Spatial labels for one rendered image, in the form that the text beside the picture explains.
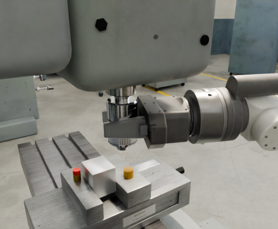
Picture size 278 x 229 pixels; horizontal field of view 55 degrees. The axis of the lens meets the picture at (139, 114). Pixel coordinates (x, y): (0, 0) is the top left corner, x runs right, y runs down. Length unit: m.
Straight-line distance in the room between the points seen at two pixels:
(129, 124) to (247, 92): 0.18
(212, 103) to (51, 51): 0.26
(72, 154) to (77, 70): 0.67
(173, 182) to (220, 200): 1.67
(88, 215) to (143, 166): 0.23
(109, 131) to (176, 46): 0.15
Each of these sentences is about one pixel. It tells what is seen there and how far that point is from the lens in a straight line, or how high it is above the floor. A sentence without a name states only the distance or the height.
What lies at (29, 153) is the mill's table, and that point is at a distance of 0.97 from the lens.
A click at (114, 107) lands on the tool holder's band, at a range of 0.38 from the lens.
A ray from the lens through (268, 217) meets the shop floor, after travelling 2.27.
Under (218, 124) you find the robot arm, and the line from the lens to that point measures 0.41.
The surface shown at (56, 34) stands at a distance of 0.23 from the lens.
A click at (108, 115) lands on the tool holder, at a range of 0.39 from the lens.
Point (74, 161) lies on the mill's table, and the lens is 0.88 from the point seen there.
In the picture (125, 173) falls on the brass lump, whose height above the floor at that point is 1.07.
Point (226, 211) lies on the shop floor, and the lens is 2.21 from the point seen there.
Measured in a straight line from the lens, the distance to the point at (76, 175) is 0.58.
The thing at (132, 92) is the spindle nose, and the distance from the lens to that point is 0.38.
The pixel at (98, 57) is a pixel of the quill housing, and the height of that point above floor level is 1.35.
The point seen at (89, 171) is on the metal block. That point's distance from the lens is 0.55.
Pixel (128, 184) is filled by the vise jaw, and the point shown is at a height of 1.06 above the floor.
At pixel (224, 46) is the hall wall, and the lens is 10.27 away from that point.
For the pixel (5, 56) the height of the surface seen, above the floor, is 1.36.
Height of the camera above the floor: 1.39
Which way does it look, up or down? 21 degrees down
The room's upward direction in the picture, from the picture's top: straight up
